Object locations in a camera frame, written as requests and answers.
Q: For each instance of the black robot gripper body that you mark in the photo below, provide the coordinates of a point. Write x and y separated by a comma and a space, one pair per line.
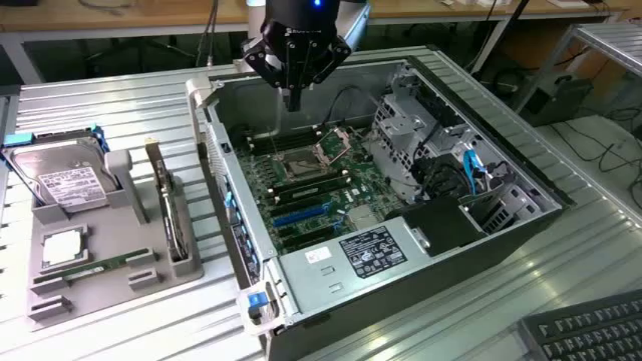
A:
300, 22

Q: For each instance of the black graphics card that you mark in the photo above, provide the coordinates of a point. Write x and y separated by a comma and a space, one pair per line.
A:
168, 195

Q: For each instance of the black RAM slot bank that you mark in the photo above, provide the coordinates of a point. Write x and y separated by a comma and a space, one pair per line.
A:
280, 141

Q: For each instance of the silver disk bay cage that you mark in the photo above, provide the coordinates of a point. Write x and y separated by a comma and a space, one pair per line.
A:
400, 128

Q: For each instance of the metal socket cover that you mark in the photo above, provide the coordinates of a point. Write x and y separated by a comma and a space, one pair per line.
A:
334, 144

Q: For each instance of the CPU socket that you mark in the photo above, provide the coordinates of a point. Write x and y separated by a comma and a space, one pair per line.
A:
300, 165

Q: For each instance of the green motherboard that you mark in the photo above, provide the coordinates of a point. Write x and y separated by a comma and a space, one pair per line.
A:
360, 176

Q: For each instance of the blue expansion slot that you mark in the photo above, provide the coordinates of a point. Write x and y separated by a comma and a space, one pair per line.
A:
299, 217

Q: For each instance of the silver chipset heatsink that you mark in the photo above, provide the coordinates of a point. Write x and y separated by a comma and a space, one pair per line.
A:
364, 219

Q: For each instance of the black expansion slot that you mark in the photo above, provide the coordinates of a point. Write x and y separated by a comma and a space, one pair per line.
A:
306, 233

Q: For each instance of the silver hard disk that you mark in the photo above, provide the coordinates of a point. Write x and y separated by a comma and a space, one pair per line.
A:
65, 176

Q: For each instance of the black fan shroud box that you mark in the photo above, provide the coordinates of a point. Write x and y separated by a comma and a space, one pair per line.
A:
440, 225

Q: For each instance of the silver hard disk drive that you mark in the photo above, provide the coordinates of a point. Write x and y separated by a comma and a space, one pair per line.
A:
17, 140

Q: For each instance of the grey parts rack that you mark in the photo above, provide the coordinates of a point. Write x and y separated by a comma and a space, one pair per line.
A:
109, 240

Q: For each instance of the grey power supply unit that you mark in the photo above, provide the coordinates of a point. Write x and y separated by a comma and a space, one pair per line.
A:
311, 278

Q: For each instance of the silver CPU chip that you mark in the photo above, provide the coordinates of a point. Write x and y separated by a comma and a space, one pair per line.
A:
63, 248

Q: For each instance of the blue case latch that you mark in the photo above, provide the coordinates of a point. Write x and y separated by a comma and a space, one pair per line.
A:
256, 301

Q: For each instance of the open black PC case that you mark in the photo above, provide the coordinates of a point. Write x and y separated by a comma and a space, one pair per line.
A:
400, 293

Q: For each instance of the black keyboard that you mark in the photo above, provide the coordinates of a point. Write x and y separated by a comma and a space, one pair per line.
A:
591, 331

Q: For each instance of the wooden desk white frame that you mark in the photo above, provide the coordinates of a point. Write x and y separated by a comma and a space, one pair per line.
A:
149, 17

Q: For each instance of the grey metal shelf frame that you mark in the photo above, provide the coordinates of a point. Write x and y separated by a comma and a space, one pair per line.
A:
611, 37

